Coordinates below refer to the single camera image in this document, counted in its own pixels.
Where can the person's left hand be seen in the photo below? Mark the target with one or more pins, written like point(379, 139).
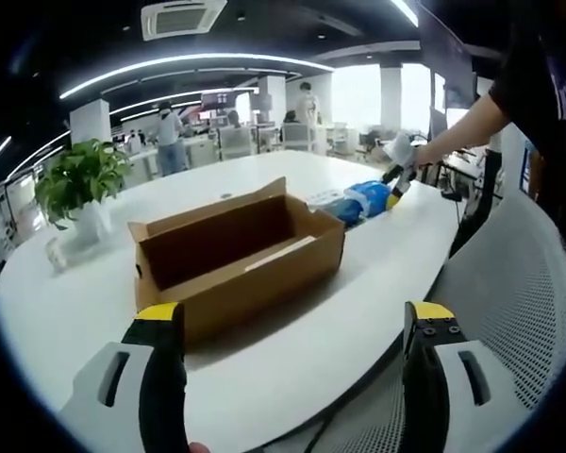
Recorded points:
point(200, 443)

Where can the curved ceiling light strip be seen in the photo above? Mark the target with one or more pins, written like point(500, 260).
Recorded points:
point(405, 11)
point(193, 59)

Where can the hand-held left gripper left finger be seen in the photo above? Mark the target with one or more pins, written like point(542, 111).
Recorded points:
point(122, 401)

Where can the potted green plant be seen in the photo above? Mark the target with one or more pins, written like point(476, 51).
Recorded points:
point(80, 174)

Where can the white office chair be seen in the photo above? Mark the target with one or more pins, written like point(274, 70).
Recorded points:
point(297, 137)

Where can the blue soft tissue pack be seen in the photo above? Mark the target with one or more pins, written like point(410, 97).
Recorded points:
point(365, 200)

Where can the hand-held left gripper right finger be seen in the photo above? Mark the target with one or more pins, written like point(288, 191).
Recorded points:
point(453, 401)

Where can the person's black shirt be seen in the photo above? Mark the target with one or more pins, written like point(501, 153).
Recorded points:
point(537, 56)

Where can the brown cardboard shoe box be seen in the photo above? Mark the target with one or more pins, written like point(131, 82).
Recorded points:
point(245, 292)

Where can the person's right hand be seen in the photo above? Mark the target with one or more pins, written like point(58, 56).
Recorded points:
point(427, 156)

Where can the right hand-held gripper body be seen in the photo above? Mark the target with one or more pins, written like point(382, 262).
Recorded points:
point(401, 150)

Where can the grey mesh office chair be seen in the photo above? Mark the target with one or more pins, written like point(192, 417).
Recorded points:
point(514, 283)

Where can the wall screen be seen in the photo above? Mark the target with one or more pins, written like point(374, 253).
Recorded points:
point(219, 100)

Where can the ceiling air conditioner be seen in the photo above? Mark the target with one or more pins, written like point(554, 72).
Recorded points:
point(181, 19)

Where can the white paper cup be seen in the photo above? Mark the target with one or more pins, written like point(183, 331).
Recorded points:
point(57, 252)

